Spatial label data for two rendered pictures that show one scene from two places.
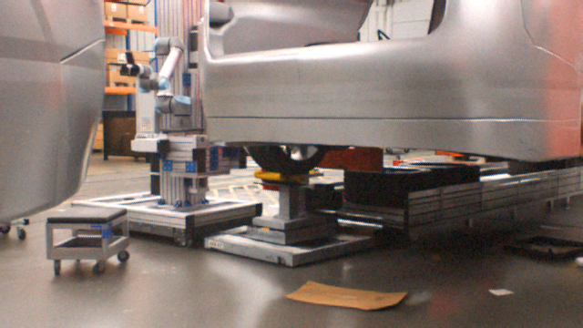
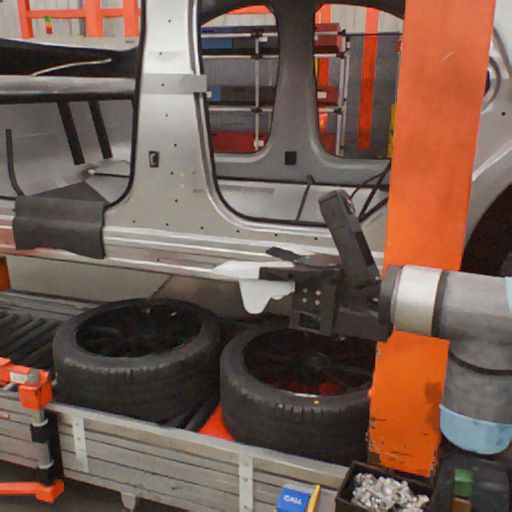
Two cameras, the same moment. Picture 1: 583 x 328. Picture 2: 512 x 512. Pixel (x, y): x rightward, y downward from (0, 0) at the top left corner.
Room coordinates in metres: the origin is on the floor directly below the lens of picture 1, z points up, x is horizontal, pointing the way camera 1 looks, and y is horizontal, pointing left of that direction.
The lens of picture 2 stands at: (5.85, 0.71, 1.44)
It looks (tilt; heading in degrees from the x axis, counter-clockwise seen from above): 18 degrees down; 245
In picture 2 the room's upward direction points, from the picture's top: straight up
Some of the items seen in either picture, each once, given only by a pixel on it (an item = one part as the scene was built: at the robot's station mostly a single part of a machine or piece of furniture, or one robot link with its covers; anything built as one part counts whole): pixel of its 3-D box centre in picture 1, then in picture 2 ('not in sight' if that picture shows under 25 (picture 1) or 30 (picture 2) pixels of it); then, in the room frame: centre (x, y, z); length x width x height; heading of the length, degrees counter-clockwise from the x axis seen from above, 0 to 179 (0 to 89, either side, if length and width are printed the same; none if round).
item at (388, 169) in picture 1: (387, 184); (309, 383); (4.97, -0.72, 0.39); 0.66 x 0.66 x 0.24
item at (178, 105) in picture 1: (180, 105); not in sight; (4.75, 0.79, 0.98); 0.13 x 0.12 x 0.14; 68
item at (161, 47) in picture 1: (165, 76); not in sight; (4.80, 0.90, 1.19); 0.15 x 0.12 x 0.55; 68
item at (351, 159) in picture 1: (347, 145); not in sight; (4.79, -0.41, 0.69); 0.52 x 0.17 x 0.35; 46
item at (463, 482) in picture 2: not in sight; (463, 482); (5.08, 0.08, 0.64); 0.04 x 0.04 x 0.04; 46
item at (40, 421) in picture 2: not in sight; (42, 435); (5.89, -0.95, 0.30); 0.09 x 0.05 x 0.50; 136
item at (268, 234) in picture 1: (291, 230); not in sight; (4.47, 0.00, 0.13); 0.50 x 0.36 x 0.10; 136
